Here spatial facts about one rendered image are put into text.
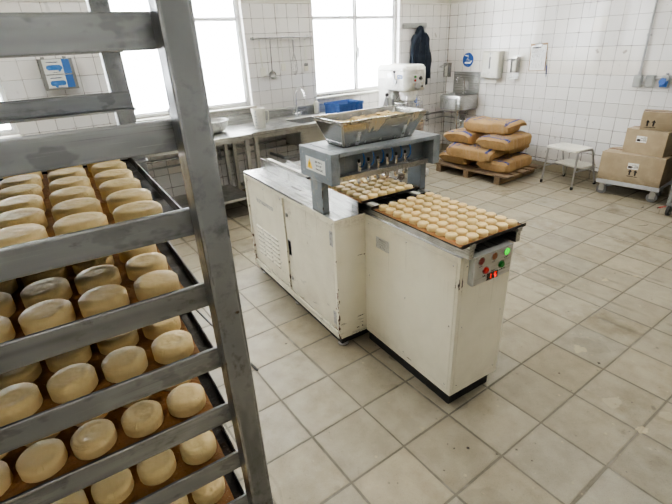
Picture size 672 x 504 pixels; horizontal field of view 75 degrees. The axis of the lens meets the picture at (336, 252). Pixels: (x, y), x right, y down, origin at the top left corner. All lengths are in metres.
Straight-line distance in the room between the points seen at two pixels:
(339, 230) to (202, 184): 1.88
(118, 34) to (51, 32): 0.05
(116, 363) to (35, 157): 0.26
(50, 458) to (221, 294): 0.29
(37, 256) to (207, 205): 0.16
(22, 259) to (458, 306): 1.74
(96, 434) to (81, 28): 0.46
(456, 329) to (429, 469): 0.61
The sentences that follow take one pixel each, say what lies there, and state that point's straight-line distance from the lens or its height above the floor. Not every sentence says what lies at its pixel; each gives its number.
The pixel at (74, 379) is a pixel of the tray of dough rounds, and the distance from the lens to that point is 0.60.
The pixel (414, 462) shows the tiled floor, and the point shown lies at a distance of 2.15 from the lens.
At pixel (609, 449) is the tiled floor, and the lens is 2.43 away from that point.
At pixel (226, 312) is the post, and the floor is 1.40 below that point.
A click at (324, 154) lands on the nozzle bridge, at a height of 1.17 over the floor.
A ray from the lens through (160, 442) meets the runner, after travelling 0.62.
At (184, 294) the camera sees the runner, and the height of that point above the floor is 1.42.
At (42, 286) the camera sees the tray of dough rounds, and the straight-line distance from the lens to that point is 0.62.
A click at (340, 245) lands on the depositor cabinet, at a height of 0.69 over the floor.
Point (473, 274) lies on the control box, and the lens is 1.93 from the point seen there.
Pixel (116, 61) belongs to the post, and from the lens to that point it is 0.88.
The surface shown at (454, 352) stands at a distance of 2.15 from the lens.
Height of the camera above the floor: 1.66
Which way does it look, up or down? 25 degrees down
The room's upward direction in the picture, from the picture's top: 3 degrees counter-clockwise
